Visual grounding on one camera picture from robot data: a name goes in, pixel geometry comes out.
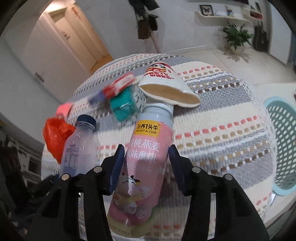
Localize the black coat on rack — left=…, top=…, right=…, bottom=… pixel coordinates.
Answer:
left=128, top=0, right=159, bottom=16

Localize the teal tissue pack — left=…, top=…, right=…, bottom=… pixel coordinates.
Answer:
left=109, top=85, right=147, bottom=123

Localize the striped woven cloth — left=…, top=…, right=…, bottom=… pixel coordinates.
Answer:
left=66, top=54, right=276, bottom=218

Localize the white red panda paper cup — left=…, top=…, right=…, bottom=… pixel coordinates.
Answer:
left=138, top=62, right=201, bottom=108

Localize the clear blue-capped bottle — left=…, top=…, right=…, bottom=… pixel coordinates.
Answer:
left=60, top=114, right=98, bottom=177

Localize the red plastic bag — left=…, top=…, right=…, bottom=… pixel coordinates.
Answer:
left=43, top=118, right=76, bottom=164

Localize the pink sponge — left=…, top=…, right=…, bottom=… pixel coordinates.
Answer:
left=56, top=102, right=73, bottom=120

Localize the black acoustic guitar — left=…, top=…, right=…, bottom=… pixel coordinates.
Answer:
left=252, top=21, right=268, bottom=52

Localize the beige door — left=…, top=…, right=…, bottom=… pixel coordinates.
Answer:
left=43, top=2, right=114, bottom=72

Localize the white and red wall cubby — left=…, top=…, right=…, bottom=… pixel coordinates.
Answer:
left=241, top=6, right=263, bottom=21

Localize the light blue plastic basket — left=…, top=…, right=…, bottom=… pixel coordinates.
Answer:
left=264, top=96, right=296, bottom=196

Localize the brown hanging bag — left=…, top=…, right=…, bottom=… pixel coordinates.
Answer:
left=137, top=14, right=158, bottom=40

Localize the red blue snack package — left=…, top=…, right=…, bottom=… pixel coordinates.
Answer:
left=88, top=73, right=136, bottom=105

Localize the white curved wall shelf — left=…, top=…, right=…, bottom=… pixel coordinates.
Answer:
left=195, top=11, right=253, bottom=26

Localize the white refrigerator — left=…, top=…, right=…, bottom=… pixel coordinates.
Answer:
left=268, top=3, right=292, bottom=65

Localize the pink yogurt bottle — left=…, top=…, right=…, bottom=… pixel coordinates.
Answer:
left=107, top=101, right=174, bottom=238

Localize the framed butterfly picture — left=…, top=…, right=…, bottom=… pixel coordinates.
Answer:
left=200, top=5, right=214, bottom=16

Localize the green potted plant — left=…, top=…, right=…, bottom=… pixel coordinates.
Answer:
left=219, top=21, right=254, bottom=55

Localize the pink coat rack stand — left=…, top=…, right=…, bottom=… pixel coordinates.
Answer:
left=149, top=28, right=161, bottom=54

